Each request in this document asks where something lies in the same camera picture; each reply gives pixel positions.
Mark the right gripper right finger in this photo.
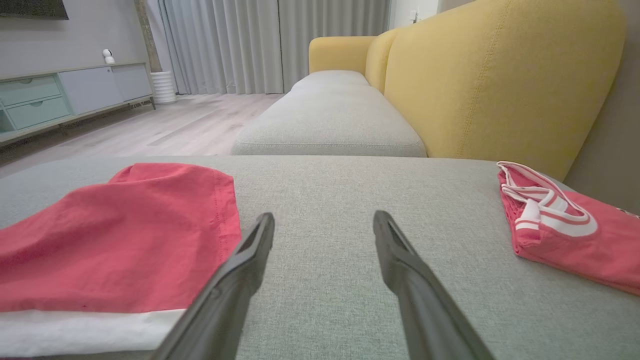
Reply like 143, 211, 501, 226
372, 210, 497, 360

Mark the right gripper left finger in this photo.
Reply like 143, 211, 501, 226
149, 212, 276, 360

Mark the red white basketball jersey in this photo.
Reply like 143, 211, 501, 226
497, 161, 640, 297

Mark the red mesh shorts white band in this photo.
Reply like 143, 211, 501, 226
0, 162, 243, 358

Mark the white ribbed planter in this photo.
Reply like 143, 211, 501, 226
150, 71, 177, 105

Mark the large yellow sofa backrest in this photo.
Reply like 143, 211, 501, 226
384, 0, 627, 182

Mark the small grey sofa seat cushion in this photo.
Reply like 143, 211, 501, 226
291, 70, 371, 92

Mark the narrow yellow sofa backrest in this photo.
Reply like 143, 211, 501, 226
365, 28, 401, 95

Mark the grey green tv cabinet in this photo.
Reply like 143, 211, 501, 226
0, 62, 156, 148

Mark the light grey pleated curtain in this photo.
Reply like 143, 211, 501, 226
159, 0, 284, 96

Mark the yellow sofa armrest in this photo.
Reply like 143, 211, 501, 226
308, 36, 377, 75

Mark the brown plant trunk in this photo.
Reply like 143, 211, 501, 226
134, 0, 163, 74

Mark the dark grey pleated curtain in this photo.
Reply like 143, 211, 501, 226
278, 0, 391, 93

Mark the black television screen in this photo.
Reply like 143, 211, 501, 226
0, 0, 69, 21

